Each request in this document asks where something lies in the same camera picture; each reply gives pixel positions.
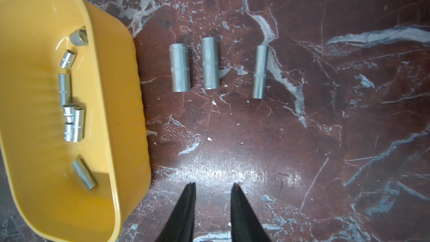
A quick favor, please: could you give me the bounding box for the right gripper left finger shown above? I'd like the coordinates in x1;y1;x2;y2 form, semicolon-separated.
156;182;196;242

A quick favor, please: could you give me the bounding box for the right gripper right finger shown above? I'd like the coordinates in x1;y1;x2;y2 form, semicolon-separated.
230;183;271;242

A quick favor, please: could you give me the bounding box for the yellow plastic storage box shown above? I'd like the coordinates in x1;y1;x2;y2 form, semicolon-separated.
1;0;151;242

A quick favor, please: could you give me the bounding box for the silver deep socket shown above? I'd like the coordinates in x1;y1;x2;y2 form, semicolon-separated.
169;43;191;93

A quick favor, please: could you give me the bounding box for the large silver socket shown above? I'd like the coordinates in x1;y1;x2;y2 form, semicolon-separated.
201;37;219;90

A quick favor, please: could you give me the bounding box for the small silver socket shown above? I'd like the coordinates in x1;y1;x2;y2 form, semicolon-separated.
60;49;77;69

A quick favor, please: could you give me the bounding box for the short silver socket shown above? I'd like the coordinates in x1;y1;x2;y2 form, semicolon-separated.
69;28;88;47

